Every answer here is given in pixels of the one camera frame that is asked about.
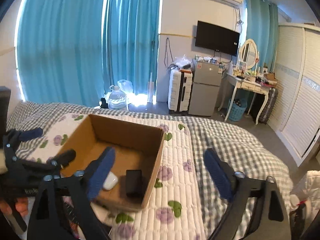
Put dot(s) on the open cardboard box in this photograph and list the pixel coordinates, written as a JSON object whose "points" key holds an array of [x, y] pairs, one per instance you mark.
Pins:
{"points": [[138, 146]]}

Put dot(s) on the blue laundry basket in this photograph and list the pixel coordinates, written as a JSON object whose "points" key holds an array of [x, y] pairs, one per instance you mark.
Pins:
{"points": [[237, 109]]}

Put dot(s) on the floral quilted bed cover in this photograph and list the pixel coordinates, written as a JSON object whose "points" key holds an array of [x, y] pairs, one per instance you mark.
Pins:
{"points": [[157, 195]]}

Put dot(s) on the teal curtain right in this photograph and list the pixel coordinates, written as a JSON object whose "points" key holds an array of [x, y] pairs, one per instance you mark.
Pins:
{"points": [[263, 29]]}

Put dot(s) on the grey checked blanket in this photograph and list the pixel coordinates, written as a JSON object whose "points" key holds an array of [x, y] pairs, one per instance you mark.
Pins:
{"points": [[234, 145]]}

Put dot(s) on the white padded jacket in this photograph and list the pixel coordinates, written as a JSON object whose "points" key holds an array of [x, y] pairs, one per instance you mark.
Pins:
{"points": [[304, 207]]}

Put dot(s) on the silver mini fridge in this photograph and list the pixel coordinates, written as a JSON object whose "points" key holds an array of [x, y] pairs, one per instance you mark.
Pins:
{"points": [[206, 85]]}

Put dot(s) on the oval vanity mirror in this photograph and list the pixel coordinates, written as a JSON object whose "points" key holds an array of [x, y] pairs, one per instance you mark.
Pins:
{"points": [[248, 53]]}

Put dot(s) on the black tv remote control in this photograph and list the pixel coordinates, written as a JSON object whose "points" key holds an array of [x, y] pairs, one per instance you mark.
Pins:
{"points": [[70, 213]]}

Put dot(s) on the black wall television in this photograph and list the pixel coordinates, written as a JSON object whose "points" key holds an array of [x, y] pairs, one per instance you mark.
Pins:
{"points": [[217, 38]]}

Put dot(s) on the small black box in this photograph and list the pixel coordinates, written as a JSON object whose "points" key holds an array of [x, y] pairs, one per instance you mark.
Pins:
{"points": [[134, 183]]}

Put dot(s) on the clear water jug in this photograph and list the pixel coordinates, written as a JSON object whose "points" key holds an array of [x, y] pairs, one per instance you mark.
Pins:
{"points": [[117, 99]]}

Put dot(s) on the blue curtain left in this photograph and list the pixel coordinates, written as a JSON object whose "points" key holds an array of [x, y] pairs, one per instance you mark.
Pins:
{"points": [[59, 51]]}

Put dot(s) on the white louvered wardrobe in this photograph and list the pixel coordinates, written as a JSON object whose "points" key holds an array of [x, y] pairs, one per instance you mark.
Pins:
{"points": [[295, 116]]}

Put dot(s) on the white dressing table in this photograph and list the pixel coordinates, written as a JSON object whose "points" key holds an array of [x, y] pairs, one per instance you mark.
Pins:
{"points": [[238, 84]]}

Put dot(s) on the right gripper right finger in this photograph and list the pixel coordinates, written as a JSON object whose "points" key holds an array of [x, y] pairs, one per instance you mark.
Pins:
{"points": [[269, 219]]}

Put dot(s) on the white suitcase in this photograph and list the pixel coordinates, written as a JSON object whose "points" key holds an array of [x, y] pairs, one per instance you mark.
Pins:
{"points": [[179, 89]]}

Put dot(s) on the white earbuds case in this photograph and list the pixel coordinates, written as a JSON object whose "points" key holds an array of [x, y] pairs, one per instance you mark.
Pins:
{"points": [[110, 181]]}

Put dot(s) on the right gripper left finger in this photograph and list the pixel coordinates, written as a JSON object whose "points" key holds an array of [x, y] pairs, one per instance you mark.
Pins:
{"points": [[48, 219]]}

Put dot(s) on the blue curtain middle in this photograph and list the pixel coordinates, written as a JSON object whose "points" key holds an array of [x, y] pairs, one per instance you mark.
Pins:
{"points": [[130, 43]]}

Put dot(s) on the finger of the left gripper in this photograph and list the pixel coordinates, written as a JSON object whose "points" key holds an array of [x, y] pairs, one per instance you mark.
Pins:
{"points": [[13, 138], [26, 168]]}

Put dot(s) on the blue curtain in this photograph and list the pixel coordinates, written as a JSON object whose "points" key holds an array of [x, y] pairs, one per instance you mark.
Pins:
{"points": [[130, 43], [59, 51]]}

